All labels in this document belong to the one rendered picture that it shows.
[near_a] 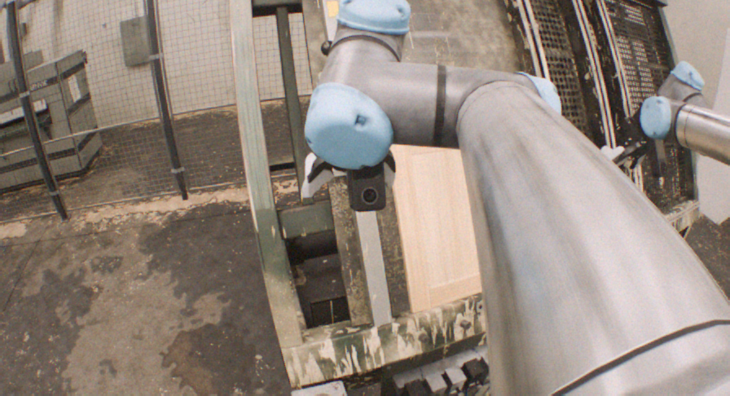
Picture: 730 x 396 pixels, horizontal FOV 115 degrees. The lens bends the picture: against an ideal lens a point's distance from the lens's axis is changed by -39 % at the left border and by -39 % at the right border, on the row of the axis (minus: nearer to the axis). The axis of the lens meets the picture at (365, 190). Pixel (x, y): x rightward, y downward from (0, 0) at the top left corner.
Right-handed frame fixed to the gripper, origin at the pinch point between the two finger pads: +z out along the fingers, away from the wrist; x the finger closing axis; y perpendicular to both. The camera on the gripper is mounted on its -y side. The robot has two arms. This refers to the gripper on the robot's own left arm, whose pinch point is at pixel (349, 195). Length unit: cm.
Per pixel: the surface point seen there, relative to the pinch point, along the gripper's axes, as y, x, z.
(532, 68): 42, -69, 9
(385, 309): -12.0, -10.8, 40.9
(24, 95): 205, 240, 115
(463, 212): 8, -37, 33
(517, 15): 59, -68, -1
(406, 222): 7.6, -19.6, 31.9
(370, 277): -4.1, -7.7, 35.9
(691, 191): 0, -194, 46
